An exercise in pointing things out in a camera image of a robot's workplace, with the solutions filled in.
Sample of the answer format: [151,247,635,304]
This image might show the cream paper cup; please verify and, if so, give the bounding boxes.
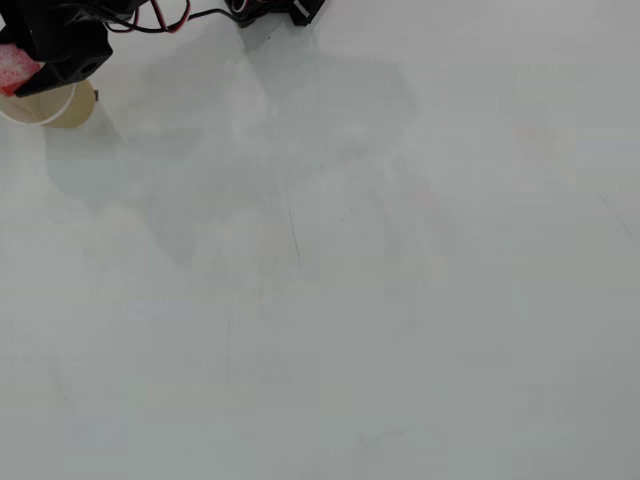
[0,79,96,130]

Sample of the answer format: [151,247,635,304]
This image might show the black cable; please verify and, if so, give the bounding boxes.
[187,8,237,22]

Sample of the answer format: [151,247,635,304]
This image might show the red and black wires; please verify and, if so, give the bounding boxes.
[97,0,192,35]

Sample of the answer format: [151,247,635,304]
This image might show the red foam cube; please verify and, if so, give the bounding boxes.
[0,43,42,97]

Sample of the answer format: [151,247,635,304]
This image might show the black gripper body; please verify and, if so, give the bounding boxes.
[0,0,114,84]

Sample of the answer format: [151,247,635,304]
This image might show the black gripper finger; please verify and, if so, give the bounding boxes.
[14,62,77,99]

